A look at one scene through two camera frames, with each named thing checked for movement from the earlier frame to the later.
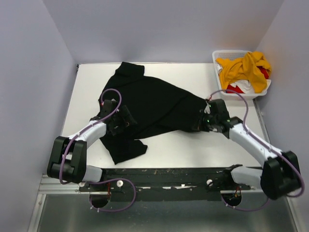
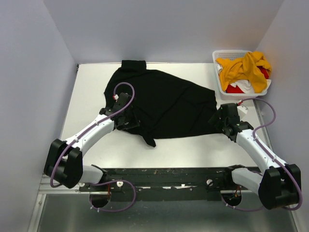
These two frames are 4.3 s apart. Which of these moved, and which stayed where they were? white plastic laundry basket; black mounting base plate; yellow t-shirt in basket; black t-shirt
Moved: black t-shirt
Stayed: yellow t-shirt in basket; black mounting base plate; white plastic laundry basket
